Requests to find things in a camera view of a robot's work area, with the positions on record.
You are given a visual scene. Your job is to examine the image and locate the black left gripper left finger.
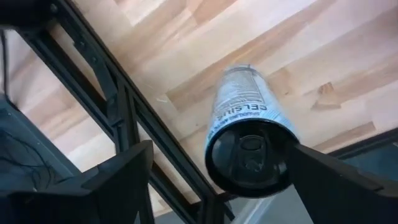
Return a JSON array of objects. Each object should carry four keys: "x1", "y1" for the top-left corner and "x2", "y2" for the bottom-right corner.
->
[{"x1": 0, "y1": 139, "x2": 155, "y2": 224}]

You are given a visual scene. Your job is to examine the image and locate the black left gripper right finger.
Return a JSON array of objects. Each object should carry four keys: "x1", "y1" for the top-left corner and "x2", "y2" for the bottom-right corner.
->
[{"x1": 287, "y1": 143, "x2": 398, "y2": 224}]

